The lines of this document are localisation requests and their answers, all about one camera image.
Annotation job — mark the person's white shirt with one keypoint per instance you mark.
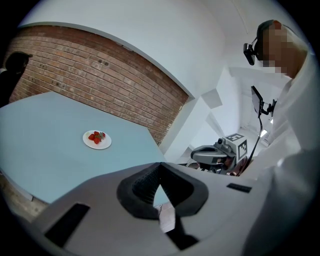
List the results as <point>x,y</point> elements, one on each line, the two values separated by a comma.
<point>295,150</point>

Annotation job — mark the black head camera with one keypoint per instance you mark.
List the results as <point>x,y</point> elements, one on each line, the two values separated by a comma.
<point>250,53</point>

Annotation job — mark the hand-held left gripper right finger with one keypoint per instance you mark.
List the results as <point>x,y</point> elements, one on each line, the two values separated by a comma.
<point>220,200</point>

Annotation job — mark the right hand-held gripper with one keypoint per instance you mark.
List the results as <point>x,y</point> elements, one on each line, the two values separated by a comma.
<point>240,147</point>

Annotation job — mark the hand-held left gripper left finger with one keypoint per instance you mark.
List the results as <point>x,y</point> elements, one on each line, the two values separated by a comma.
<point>105,200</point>

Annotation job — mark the black chest-mounted screen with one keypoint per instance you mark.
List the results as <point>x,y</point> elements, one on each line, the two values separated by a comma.
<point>257,100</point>

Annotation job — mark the person's head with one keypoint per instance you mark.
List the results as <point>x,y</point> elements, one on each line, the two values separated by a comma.
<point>282,47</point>

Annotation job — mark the white plate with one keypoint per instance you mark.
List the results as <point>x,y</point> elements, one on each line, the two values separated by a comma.
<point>106,143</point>

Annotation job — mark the red strawberry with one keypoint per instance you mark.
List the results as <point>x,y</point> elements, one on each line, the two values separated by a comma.
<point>97,140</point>
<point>103,135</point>
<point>96,133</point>
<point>91,136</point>

